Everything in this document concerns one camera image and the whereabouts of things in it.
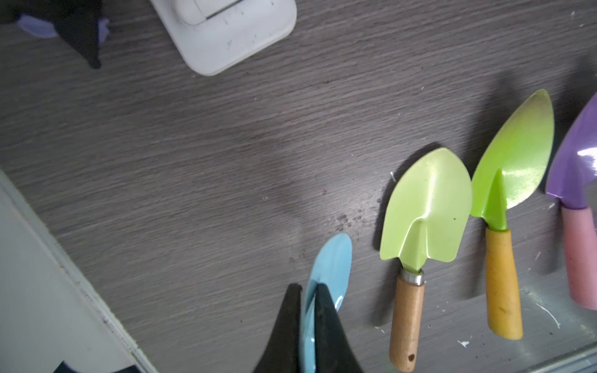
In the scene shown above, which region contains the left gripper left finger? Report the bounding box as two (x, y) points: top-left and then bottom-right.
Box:
(253, 283), (303, 372)

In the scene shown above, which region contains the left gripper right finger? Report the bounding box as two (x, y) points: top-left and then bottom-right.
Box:
(314, 283), (363, 373)

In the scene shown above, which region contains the light blue shovel from box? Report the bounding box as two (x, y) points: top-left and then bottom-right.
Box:
(299, 233), (353, 373)

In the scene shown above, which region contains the bright green shovel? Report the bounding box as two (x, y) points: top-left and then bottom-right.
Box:
(471, 89), (554, 340)

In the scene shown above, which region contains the purple round shovel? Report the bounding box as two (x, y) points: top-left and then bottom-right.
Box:
(546, 96), (596, 310)

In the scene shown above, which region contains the white phone stand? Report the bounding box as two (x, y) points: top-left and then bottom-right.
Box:
(152, 0), (297, 76)

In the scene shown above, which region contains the small black purple figurine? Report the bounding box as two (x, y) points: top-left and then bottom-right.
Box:
(1, 0), (110, 69)

